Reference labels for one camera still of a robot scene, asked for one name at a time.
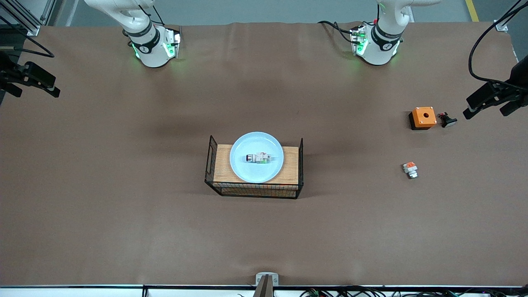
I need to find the aluminium frame profile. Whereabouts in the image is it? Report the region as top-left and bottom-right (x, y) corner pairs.
(0, 0), (42, 37)
(494, 0), (528, 33)

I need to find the light blue round plate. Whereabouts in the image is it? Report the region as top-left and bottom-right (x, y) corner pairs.
(229, 132), (285, 184)

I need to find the white table edge rail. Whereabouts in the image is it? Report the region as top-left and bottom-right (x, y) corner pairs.
(0, 285), (528, 297)

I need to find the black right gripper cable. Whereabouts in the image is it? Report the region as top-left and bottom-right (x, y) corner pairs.
(0, 16), (55, 58)

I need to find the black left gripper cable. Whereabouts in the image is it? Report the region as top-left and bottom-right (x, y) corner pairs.
(468, 0), (528, 90)

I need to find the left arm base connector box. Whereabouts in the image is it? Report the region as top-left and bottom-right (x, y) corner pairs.
(350, 24), (368, 56)

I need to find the orange button enclosure box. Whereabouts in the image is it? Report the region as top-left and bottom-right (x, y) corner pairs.
(408, 106), (437, 131)

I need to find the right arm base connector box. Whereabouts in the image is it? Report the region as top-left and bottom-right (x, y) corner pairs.
(163, 26), (182, 59)

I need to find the brown table mat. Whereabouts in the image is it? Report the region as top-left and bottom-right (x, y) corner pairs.
(0, 21), (528, 287)

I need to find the black push button head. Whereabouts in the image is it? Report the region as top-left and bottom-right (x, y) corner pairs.
(437, 112), (458, 128)

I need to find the black wire shelf wooden top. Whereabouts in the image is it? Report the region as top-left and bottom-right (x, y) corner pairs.
(204, 135), (304, 200)

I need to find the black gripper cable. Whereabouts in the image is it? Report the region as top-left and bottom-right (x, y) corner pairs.
(0, 16), (55, 58)
(468, 0), (528, 90)

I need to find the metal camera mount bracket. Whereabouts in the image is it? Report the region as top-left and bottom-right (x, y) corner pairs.
(252, 272), (279, 297)

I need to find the push button switch green block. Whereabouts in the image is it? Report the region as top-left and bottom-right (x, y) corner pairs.
(246, 152), (273, 165)

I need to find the black base power cable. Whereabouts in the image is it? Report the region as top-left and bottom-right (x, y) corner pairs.
(318, 20), (356, 44)

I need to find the yellow floor tape strip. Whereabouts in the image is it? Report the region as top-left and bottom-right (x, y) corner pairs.
(465, 0), (480, 22)

